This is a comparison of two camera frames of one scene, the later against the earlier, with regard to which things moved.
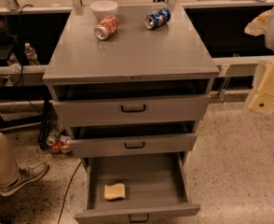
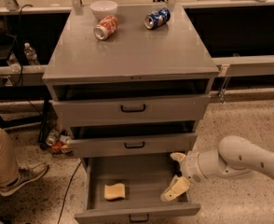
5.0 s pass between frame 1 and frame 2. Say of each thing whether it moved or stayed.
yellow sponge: stayed
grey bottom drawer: stayed
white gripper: moved
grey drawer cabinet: stayed
